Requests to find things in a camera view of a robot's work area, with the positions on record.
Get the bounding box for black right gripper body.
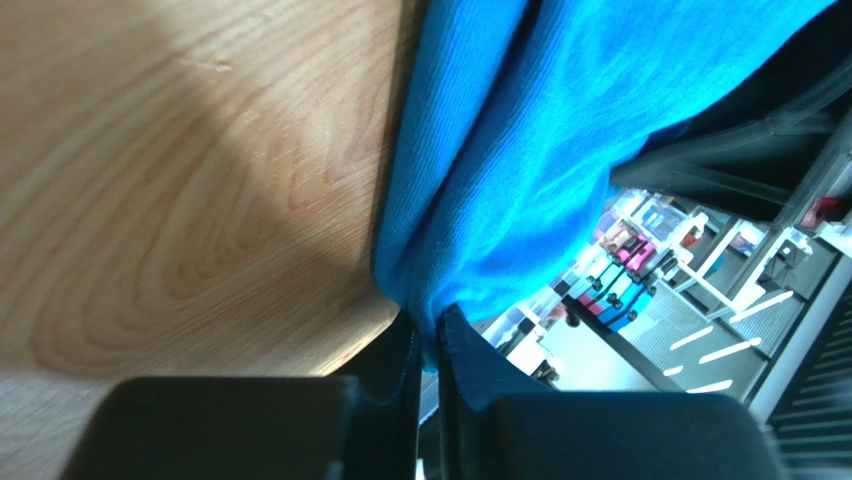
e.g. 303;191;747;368
611;1;851;222

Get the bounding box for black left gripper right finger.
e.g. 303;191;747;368
438;306;553;479

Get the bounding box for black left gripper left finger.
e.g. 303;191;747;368
339;311;421;479

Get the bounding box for blue t shirt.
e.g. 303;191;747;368
374;1;827;372

